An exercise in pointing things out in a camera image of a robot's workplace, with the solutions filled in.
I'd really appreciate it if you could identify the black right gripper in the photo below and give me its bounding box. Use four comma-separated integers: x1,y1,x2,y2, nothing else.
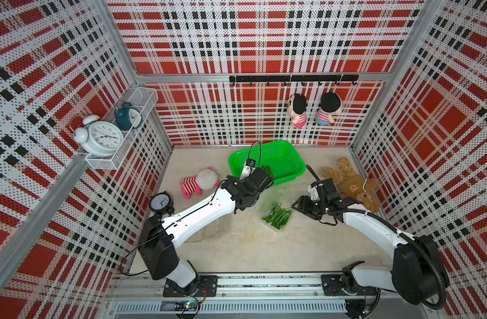
291,195,328,221

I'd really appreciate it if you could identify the green plastic basket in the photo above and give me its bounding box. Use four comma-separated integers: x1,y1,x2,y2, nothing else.
228,141,306,186

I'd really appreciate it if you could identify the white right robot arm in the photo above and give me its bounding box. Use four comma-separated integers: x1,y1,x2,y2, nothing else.
292,179,450,310

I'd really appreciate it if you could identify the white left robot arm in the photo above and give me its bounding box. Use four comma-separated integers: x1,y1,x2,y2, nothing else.
137,167,274,295

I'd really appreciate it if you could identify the brown plush bear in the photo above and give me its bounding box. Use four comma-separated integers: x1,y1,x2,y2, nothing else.
323,157,380,214

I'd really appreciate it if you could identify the pink striped plush toy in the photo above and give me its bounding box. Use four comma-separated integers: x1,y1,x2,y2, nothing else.
180,167,220,199

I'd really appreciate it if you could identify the black alarm clock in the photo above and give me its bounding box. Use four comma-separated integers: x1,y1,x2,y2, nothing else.
149,191,175,216

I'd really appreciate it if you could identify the hanging doll striped shirt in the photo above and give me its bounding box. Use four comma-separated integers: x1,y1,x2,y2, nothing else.
315,93,342,126

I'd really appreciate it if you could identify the hanging doll pink shirt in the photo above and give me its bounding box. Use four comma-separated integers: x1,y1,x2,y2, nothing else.
287,94,307,128

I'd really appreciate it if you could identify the green circuit board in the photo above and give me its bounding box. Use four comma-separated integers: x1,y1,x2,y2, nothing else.
160,300,198,312

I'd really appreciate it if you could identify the teal alarm clock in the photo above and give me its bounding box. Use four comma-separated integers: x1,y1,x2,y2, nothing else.
115,102,143,131

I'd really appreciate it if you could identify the white alarm clock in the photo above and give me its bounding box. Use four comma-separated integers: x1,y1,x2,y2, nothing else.
73,115,124,158

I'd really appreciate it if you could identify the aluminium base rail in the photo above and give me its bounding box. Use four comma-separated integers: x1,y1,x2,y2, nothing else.
100,272,444,318

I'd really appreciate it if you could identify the black hook rail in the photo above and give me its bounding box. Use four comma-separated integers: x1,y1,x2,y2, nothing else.
229,74,360,84

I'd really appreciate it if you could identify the white wire wall shelf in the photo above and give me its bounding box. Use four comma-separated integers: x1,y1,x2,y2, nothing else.
85,87,158,171

